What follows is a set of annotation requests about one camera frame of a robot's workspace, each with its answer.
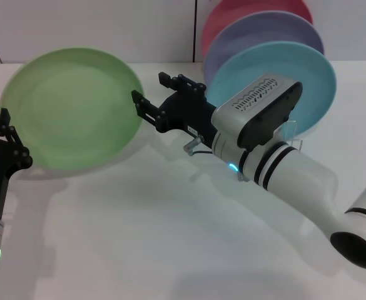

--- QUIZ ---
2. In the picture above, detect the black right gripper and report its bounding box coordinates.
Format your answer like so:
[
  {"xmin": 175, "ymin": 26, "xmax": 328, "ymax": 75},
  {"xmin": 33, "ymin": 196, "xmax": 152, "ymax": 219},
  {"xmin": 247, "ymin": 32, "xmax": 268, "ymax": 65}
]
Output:
[{"xmin": 131, "ymin": 71, "xmax": 217, "ymax": 149}]

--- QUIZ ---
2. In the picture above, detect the green round plate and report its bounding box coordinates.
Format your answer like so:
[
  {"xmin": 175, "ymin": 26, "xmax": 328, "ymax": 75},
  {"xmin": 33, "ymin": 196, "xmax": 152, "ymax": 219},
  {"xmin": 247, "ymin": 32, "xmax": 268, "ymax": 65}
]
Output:
[{"xmin": 0, "ymin": 47, "xmax": 145, "ymax": 171}]

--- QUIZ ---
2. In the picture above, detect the red round plate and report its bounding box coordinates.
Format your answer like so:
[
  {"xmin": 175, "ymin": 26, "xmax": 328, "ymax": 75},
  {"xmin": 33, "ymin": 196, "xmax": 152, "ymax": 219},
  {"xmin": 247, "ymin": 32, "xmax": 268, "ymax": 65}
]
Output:
[{"xmin": 201, "ymin": 0, "xmax": 314, "ymax": 59}]

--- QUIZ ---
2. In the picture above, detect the purple round plate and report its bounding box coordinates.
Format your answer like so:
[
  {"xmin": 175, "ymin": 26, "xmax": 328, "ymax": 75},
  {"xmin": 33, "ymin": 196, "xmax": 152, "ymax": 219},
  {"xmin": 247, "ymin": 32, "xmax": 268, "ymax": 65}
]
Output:
[{"xmin": 203, "ymin": 11, "xmax": 325, "ymax": 84}]

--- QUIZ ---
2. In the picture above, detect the cyan round plate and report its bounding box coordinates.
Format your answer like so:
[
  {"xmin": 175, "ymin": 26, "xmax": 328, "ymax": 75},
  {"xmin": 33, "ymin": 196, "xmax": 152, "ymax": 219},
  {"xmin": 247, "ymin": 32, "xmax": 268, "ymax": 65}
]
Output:
[{"xmin": 206, "ymin": 41, "xmax": 338, "ymax": 137}]

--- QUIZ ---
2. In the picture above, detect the silver plug with black cable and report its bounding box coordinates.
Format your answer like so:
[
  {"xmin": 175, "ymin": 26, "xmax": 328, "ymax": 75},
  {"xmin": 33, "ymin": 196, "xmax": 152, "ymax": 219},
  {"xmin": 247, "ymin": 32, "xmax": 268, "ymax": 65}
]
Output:
[{"xmin": 183, "ymin": 134, "xmax": 215, "ymax": 156}]

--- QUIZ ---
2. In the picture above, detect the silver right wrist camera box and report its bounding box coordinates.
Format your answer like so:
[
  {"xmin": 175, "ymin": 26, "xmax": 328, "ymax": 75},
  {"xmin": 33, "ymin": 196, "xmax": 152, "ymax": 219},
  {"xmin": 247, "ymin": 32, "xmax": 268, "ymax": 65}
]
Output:
[{"xmin": 210, "ymin": 72, "xmax": 303, "ymax": 151}]

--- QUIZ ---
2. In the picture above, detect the metal wire plate rack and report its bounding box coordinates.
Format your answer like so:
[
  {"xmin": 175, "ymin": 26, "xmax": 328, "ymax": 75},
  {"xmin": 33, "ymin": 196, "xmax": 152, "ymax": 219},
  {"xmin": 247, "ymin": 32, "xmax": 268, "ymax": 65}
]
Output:
[{"xmin": 236, "ymin": 120, "xmax": 304, "ymax": 183}]

